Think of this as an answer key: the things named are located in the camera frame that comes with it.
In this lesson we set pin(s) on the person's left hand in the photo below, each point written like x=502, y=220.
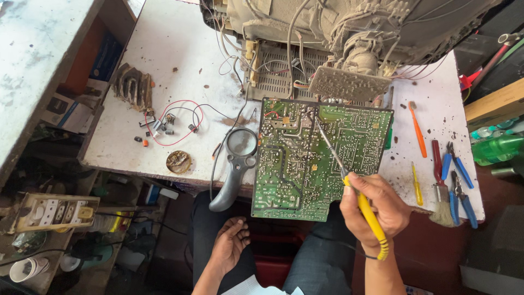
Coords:
x=229, y=246

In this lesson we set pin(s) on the yellow soldering iron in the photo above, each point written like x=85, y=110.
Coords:
x=367, y=209

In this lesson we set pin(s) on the scattered small electronic components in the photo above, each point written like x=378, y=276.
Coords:
x=157, y=125

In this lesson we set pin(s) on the white paper sheet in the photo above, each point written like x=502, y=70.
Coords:
x=254, y=287

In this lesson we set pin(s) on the green circuit board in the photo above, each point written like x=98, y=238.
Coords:
x=299, y=164

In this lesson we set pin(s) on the white paper cup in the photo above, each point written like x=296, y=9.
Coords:
x=28, y=269

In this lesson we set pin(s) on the small yellow screwdriver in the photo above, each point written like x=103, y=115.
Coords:
x=416, y=186

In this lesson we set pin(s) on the green plastic bottle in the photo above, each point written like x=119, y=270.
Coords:
x=497, y=149

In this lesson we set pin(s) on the beige power socket board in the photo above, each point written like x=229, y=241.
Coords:
x=53, y=212

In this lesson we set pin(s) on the wooden plank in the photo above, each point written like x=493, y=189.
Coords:
x=497, y=102

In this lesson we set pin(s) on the grey box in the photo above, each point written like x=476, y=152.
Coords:
x=497, y=254

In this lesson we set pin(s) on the round soldering flux tin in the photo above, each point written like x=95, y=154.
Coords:
x=178, y=162

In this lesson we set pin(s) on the dusty television tube chassis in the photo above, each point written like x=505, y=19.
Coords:
x=348, y=24

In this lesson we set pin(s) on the grey magnifying glass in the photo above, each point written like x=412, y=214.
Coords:
x=235, y=172

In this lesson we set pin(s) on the person's left fingers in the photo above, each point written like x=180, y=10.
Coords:
x=240, y=231

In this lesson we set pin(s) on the cluttered wooden shelf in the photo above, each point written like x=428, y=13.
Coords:
x=82, y=98

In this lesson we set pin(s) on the person's dark trousers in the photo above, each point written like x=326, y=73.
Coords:
x=221, y=221

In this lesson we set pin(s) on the red stool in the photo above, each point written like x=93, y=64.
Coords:
x=274, y=262

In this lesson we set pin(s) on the clear plastic bottle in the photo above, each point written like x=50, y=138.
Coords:
x=489, y=131

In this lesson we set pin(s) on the dusty tube neck board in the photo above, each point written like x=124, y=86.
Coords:
x=348, y=84

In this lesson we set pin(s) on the teal plastic container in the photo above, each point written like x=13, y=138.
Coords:
x=92, y=255

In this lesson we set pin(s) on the orange toothbrush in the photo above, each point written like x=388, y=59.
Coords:
x=418, y=131

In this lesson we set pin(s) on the red plastic clip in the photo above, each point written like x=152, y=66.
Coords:
x=466, y=80

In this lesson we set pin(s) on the person's right hand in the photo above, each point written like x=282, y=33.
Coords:
x=385, y=213

